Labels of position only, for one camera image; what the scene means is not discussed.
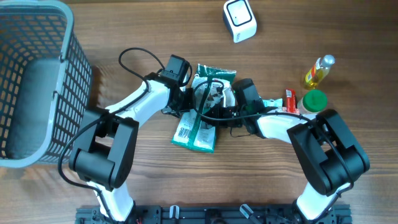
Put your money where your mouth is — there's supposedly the green 3M gloves package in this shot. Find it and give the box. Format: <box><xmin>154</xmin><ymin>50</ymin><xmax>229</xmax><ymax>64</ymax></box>
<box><xmin>171</xmin><ymin>64</ymin><xmax>236</xmax><ymax>153</ymax></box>

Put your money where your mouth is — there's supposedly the light teal small packet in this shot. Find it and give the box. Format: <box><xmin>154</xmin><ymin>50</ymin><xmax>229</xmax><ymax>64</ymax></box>
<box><xmin>262</xmin><ymin>98</ymin><xmax>283</xmax><ymax>108</ymax></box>

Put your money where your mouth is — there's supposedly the red snack packet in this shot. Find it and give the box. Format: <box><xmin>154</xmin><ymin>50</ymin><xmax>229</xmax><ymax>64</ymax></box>
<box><xmin>285</xmin><ymin>89</ymin><xmax>296</xmax><ymax>108</ymax></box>

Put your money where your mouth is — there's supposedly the green lid white jar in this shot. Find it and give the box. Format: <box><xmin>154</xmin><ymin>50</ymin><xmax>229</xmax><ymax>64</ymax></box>
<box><xmin>297</xmin><ymin>90</ymin><xmax>328</xmax><ymax>114</ymax></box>

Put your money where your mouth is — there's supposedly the yellow liquid bottle silver cap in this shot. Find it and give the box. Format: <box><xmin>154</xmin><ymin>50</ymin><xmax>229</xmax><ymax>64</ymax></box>
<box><xmin>303</xmin><ymin>55</ymin><xmax>335</xmax><ymax>90</ymax></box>

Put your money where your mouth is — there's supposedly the pink tissue pack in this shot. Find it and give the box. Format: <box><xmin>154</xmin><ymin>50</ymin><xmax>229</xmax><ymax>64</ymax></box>
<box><xmin>282</xmin><ymin>107</ymin><xmax>300</xmax><ymax>114</ymax></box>

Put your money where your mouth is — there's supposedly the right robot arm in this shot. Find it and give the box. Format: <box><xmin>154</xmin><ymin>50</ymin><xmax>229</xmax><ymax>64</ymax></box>
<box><xmin>202</xmin><ymin>78</ymin><xmax>370</xmax><ymax>223</ymax></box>

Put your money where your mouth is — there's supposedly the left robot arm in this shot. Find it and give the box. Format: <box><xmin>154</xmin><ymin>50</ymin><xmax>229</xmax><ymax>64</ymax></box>
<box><xmin>68</xmin><ymin>55</ymin><xmax>193</xmax><ymax>223</ymax></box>

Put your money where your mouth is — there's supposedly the white barcode scanner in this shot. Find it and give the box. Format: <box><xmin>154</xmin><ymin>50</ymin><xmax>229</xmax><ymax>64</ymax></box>
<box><xmin>223</xmin><ymin>0</ymin><xmax>257</xmax><ymax>43</ymax></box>

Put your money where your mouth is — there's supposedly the grey plastic mesh basket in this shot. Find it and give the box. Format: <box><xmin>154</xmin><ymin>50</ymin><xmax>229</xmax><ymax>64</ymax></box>
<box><xmin>1</xmin><ymin>1</ymin><xmax>93</xmax><ymax>169</ymax></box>

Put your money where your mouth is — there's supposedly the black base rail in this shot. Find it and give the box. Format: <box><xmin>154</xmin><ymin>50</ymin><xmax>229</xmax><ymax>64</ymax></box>
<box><xmin>75</xmin><ymin>204</ymin><xmax>353</xmax><ymax>224</ymax></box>

